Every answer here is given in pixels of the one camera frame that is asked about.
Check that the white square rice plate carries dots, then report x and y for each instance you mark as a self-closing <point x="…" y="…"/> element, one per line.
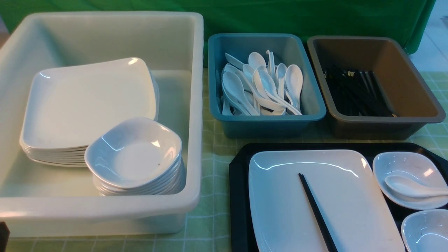
<point x="345" y="190"/>

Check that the black chopstick pair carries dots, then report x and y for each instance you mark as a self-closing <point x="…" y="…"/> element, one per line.
<point x="331" y="247"/>

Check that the white soup spoon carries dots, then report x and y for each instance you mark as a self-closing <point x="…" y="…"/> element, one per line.
<point x="410" y="188"/>

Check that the white bowl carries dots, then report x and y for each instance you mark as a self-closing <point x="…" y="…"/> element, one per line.
<point x="134" y="153"/>
<point x="426" y="231"/>
<point x="416" y="167"/>

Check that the top white stacked plate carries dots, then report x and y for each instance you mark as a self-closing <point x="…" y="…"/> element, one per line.
<point x="124" y="65"/>

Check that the pile of white spoons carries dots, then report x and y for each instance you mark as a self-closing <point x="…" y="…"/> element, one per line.
<point x="260" y="87"/>

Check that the teal plastic spoon bin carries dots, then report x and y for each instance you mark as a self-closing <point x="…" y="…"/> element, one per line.
<point x="287" y="49"/>

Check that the green checked tablecloth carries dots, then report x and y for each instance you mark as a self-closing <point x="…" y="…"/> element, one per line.
<point x="208" y="225"/>

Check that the black serving tray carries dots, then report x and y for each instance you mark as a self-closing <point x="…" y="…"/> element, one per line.
<point x="242" y="235"/>

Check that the stack of white bowls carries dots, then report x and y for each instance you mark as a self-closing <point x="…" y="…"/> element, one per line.
<point x="170" y="183"/>

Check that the pile of black chopsticks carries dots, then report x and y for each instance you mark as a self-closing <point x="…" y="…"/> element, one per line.
<point x="357" y="92"/>

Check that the stack of white plates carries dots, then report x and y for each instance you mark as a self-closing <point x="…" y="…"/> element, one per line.
<point x="52" y="155"/>

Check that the brown plastic chopstick bin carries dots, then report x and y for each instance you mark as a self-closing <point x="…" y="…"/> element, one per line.
<point x="405" y="90"/>

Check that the large white plastic tub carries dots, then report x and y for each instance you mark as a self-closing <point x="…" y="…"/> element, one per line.
<point x="40" y="201"/>

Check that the green backdrop cloth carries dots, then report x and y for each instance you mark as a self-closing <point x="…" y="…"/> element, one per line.
<point x="401" y="20"/>

